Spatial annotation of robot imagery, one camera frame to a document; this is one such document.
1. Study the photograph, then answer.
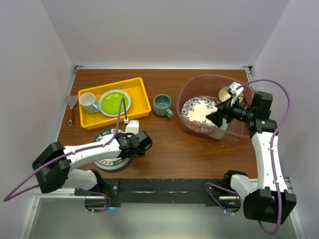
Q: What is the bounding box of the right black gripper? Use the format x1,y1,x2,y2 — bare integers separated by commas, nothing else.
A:
206,96,255,127

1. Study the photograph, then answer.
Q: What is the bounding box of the brown floral cream-inside bowl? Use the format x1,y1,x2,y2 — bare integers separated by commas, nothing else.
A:
217,85,230,106

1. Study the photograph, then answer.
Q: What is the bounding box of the light-teal divided rectangular dish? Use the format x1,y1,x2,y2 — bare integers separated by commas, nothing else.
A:
207,119,228,139

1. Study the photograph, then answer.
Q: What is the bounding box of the blue floral plate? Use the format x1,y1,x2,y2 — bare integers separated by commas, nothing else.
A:
181,96,217,127

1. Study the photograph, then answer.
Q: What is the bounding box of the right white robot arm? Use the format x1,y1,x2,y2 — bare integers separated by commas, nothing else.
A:
206,91,297,224

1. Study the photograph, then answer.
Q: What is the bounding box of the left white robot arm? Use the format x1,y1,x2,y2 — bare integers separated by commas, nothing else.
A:
32,130,153,195

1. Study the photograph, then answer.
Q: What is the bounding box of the clear pink plastic bin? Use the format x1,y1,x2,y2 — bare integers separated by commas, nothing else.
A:
176,74,250,143

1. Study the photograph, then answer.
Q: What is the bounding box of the light-blue bottom plate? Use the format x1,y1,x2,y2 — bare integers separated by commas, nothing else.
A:
93,128,131,171

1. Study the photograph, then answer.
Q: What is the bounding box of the yellow plastic tray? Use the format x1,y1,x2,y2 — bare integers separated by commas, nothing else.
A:
78,77,151,129

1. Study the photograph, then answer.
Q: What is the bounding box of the teal speckled ceramic mug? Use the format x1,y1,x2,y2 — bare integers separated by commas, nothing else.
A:
153,94,173,118

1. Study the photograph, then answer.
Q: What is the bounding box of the light-blue scalloped plate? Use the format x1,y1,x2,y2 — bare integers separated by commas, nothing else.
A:
98,90,131,117

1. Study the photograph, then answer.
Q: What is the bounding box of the green plate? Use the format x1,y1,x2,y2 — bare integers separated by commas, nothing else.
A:
100,90,129,115

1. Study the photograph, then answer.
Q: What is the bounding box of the white light-blue mug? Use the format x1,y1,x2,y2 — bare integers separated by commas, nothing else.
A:
79,93,99,113

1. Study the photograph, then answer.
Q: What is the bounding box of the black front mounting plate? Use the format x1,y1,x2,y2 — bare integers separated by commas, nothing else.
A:
74,178,242,208

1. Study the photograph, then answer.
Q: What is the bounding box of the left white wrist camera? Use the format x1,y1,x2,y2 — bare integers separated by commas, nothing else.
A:
125,120,140,134

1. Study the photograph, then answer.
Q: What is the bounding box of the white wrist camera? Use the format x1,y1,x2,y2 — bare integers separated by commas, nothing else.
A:
227,82,244,106
125,120,140,134

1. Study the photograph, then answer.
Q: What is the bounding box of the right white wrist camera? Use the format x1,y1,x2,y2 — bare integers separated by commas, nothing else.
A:
227,82,244,106

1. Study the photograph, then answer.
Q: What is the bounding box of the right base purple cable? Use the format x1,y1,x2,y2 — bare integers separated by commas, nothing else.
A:
204,182,240,215

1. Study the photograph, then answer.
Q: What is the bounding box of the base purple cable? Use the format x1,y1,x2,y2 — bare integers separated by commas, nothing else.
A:
204,182,240,215
79,189,112,214

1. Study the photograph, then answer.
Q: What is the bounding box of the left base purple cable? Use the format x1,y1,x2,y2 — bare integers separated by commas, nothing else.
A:
79,189,112,214

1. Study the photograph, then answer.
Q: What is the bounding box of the metal scraper wooden handle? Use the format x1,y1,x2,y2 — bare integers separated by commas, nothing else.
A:
66,95,78,127

